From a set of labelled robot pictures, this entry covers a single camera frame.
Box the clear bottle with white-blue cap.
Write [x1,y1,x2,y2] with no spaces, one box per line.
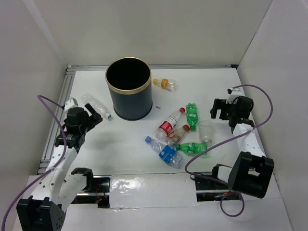
[81,93,112,120]

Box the green bottle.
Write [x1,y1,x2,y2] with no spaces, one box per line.
[175,142,208,157]
[186,103,198,131]

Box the small bottle with yellow cap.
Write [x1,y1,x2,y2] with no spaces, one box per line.
[153,78,178,92]

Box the blue label water bottle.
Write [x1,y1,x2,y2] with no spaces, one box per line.
[145,136,183,168]

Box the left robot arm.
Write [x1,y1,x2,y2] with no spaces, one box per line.
[16,99,103,231]

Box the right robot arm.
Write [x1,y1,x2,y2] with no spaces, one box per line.
[210,96,274,198]

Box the black bin with gold rim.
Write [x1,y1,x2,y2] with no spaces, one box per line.
[105,57,153,121]

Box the clear wide-mouth plastic jar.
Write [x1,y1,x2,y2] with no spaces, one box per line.
[198,120,214,144]

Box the crushed bottle red cap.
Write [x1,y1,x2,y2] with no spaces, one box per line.
[167,125,190,146]

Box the red label water bottle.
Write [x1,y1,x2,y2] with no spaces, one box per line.
[154,107,185,141]

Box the silver foil sheet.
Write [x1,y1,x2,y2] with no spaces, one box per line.
[109,173,198,208]

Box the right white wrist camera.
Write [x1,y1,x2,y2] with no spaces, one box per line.
[226,88,243,104]

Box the aluminium frame rail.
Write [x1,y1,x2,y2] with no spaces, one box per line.
[37,64,238,174]

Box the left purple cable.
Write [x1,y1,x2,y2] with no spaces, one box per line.
[1,95,70,228]

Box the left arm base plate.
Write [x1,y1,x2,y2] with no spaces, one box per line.
[71,175,111,208]

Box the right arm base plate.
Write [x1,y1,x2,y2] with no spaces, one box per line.
[190,175,230,202]

